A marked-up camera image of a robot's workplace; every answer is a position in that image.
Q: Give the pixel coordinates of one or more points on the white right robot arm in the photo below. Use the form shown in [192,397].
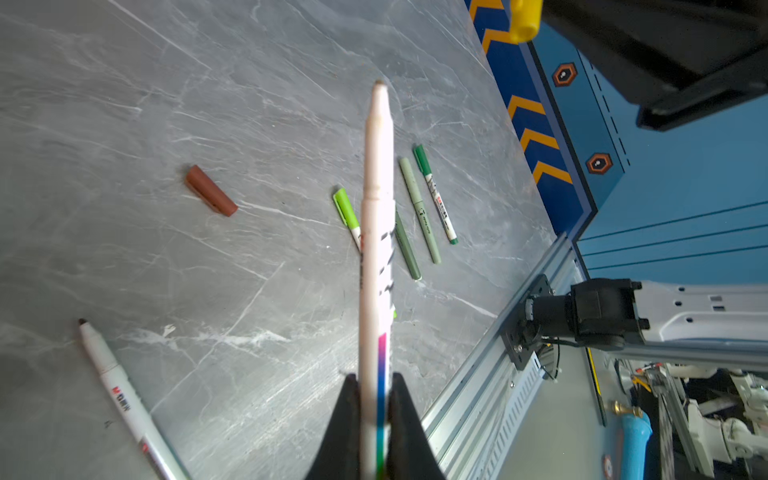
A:
[684,209]

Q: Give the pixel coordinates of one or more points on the yellow pen cap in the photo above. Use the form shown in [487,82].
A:
[525,20]

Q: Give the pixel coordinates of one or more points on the bright green pen cap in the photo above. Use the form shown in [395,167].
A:
[345,208]

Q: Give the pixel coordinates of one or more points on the dark green pen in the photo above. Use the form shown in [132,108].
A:
[406,249]

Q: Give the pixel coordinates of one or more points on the white pen light green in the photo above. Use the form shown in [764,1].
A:
[357,237]

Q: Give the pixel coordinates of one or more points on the light green pen black tip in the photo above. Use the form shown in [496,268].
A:
[419,207]

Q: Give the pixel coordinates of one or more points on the white pen green tip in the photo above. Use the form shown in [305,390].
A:
[426,171]

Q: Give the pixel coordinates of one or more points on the blue pipe brass fitting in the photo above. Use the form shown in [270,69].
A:
[636,433]

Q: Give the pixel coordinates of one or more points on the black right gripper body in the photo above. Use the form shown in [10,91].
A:
[678,61]

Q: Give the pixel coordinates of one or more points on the white pen brown tip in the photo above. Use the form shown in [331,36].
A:
[127,401]

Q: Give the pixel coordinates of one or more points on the white pen yellow tip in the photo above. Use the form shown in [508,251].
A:
[376,309]

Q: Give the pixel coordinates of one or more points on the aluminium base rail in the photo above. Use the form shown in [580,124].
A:
[473,422]

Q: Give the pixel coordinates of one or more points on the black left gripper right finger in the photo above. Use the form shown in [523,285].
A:
[410,455]

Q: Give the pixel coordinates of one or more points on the brown pen cap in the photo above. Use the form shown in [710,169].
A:
[209,192]

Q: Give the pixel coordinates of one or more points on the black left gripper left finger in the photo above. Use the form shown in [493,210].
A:
[338,454]

